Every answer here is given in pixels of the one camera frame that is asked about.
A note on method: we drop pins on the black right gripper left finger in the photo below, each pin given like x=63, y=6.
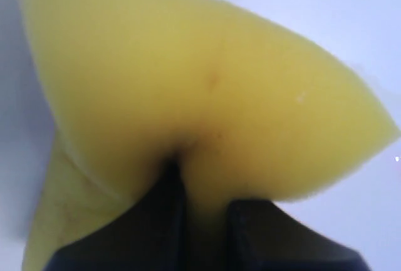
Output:
x=149, y=236

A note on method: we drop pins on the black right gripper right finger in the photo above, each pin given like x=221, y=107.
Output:
x=261, y=236

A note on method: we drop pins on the yellow sponge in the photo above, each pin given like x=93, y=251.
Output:
x=246, y=108

